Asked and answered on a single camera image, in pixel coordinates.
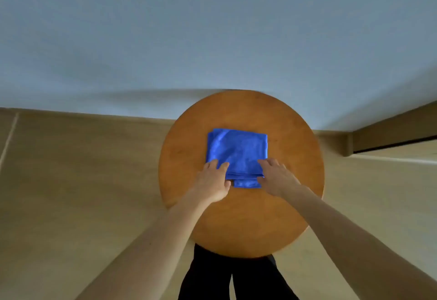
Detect person's left hand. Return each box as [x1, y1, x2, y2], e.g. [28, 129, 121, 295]
[188, 159, 233, 205]

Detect person's right hand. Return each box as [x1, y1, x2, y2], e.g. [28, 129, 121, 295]
[256, 158, 303, 199]

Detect blue microfibre cloth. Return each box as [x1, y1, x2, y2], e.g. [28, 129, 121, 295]
[206, 128, 269, 189]

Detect person's right forearm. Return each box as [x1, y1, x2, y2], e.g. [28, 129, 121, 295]
[285, 184, 437, 300]

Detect person's left forearm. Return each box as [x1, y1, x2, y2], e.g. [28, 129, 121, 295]
[75, 190, 219, 300]

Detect person's black trousers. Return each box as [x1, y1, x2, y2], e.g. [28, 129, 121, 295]
[177, 243, 301, 300]

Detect round wooden stool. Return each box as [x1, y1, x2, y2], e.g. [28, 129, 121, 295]
[158, 89, 325, 259]

